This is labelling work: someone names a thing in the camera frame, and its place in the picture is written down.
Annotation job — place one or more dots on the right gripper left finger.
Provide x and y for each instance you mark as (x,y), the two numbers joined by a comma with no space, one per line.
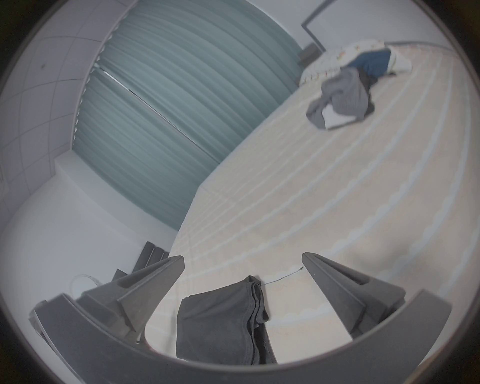
(138,296)

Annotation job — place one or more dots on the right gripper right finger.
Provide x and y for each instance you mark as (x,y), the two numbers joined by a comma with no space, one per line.
(345,292)

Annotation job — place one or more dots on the black garment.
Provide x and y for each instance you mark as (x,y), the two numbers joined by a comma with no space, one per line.
(213,326)

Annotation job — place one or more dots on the bed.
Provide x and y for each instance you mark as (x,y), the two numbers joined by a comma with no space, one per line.
(337,195)

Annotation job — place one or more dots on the pile of clothes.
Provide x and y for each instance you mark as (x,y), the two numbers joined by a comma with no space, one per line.
(348,97)

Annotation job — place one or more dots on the blue-green curtain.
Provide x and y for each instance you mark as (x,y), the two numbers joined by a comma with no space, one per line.
(131,150)
(206,67)

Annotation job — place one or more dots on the white printed pillow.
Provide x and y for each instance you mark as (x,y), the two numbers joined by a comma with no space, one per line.
(322,67)

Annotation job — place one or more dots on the grey bedside table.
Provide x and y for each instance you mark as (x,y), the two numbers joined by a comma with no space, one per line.
(310,54)

